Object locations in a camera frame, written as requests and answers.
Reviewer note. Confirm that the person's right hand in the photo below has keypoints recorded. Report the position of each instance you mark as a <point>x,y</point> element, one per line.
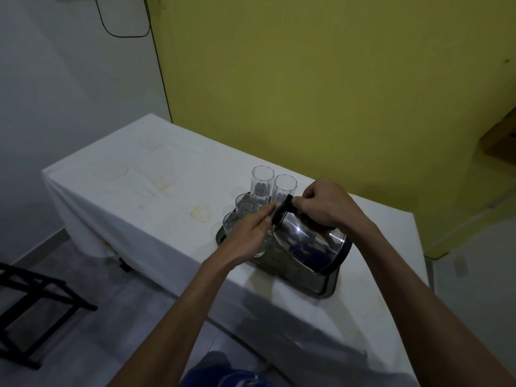
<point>332,209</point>

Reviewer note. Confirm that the person's left hand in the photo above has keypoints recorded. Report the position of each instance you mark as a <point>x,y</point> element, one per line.
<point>246,237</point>

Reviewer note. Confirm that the person's left fingers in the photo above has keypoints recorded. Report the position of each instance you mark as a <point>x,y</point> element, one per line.
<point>264,221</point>

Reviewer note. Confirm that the white stained tablecloth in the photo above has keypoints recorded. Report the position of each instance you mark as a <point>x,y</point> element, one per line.
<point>153,185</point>

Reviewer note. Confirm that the black folding rack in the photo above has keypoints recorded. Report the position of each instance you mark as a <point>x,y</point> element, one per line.
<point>28,302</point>

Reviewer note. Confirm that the tall clear drinking glass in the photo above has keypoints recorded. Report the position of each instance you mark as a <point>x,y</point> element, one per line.
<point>284,188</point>
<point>262,183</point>

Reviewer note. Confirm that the person's left forearm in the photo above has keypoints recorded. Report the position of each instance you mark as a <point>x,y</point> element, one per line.
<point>181,318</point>

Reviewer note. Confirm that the person's right forearm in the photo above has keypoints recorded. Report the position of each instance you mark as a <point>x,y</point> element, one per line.
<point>427,302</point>

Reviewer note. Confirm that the stainless steel serving tray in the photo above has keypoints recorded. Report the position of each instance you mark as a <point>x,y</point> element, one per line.
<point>306,284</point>

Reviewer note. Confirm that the wooden wall shelf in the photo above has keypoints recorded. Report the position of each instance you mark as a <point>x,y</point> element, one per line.
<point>502,136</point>

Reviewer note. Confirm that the person's right thumb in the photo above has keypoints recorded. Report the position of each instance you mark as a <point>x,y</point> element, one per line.
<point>302,204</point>

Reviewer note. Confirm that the person's blue clothing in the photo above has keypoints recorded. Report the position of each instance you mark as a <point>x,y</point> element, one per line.
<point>225,376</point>

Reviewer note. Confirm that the short clear drinking glass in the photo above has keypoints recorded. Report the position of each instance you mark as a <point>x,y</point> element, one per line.
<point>231,222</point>
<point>246,204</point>
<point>260,249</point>

